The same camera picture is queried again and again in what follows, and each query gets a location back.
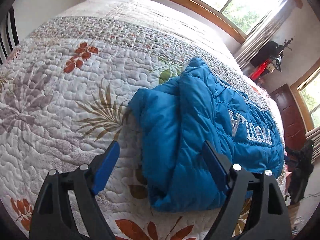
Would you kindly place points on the red bag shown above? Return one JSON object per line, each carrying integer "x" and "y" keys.
{"x": 260, "y": 71}

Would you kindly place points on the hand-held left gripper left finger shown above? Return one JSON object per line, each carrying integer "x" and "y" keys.
{"x": 105, "y": 167}

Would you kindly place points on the dark wooden coat rack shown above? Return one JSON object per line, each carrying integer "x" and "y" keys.
{"x": 285, "y": 46}

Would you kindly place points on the floral quilted bedspread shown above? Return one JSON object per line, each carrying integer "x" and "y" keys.
{"x": 62, "y": 105}

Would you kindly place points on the grey pleated curtain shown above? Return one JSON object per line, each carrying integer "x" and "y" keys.
{"x": 260, "y": 42}
{"x": 314, "y": 140}

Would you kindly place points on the dark cloth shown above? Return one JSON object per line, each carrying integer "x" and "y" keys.
{"x": 301, "y": 170}

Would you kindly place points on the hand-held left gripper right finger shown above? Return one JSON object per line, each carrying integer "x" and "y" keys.
{"x": 217, "y": 167}

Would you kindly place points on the blue puffer jacket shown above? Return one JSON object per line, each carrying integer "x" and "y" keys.
{"x": 200, "y": 110}

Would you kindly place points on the small wooden framed window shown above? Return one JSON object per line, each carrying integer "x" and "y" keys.
{"x": 312, "y": 97}

